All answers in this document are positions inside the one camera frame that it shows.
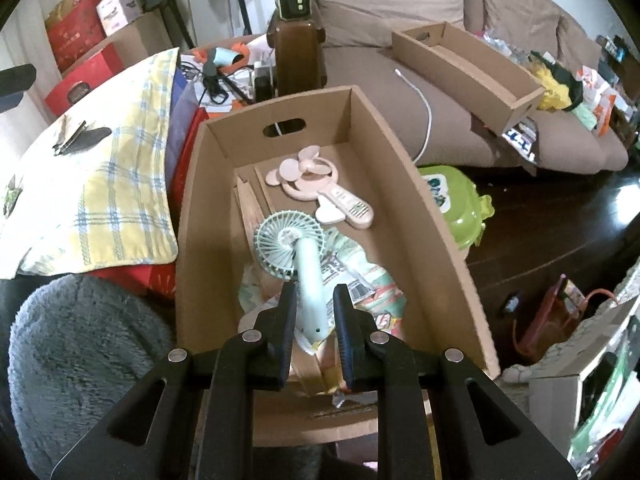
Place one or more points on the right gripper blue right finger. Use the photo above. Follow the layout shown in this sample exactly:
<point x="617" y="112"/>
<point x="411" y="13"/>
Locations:
<point x="353" y="328"/>

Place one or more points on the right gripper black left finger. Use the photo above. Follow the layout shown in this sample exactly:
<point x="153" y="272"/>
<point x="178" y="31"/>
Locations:
<point x="282" y="333"/>

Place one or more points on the painted paper hand fan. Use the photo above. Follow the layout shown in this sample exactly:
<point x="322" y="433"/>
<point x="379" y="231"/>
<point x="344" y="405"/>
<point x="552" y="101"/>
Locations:
<point x="387" y="305"/>

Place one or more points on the brown wooden folding fan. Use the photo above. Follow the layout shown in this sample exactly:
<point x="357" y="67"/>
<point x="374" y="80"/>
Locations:
<point x="306" y="371"/>

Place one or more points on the mint green handheld fan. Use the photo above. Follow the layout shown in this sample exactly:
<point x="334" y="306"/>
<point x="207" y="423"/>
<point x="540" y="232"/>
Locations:
<point x="291" y="245"/>

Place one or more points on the green pea snack packet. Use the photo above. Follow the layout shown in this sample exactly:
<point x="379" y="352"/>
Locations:
<point x="13" y="193"/>

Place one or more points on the white heart-shaped pad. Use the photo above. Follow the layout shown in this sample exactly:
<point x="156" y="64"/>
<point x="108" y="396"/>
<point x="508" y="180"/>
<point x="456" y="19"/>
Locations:
<point x="327" y="213"/>

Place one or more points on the pink handheld fan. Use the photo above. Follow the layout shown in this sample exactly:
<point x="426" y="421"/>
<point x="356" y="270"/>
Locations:
<point x="309" y="174"/>

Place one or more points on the silver snack packet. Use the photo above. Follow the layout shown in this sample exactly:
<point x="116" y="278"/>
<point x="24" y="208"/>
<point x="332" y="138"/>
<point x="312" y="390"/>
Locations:
<point x="334" y="273"/>

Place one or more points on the wooden foot-shaped tag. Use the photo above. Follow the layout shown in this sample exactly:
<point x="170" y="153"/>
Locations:
<point x="62" y="146"/>

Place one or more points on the red tea gift bag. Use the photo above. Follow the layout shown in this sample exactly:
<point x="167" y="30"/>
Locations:
<point x="76" y="34"/>

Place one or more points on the red chocolate gift box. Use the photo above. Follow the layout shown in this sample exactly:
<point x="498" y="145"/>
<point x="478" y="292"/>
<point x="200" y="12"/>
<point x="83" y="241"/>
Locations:
<point x="80" y="81"/>

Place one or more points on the pink tissue box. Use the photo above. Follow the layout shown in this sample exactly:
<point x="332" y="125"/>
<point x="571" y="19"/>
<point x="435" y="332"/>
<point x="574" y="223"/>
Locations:
<point x="116" y="14"/>

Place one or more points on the large cardboard box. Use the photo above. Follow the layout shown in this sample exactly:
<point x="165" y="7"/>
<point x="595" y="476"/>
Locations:
<point x="405" y="266"/>

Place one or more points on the brown carton under bags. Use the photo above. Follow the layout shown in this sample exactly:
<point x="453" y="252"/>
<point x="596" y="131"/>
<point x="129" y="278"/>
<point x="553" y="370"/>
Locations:
<point x="133" y="43"/>

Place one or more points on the yellow plaid tablecloth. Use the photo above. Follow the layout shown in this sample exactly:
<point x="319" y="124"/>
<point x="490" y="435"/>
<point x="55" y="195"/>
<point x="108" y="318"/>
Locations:
<point x="106" y="206"/>

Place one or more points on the green cartoon lunchbox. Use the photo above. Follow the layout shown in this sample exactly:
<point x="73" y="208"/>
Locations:
<point x="464" y="210"/>

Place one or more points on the cardboard tray on sofa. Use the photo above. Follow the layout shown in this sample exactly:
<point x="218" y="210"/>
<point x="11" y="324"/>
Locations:
<point x="485" y="82"/>

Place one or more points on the brown sofa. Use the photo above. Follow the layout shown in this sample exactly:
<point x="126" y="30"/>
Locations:
<point x="435" y="129"/>

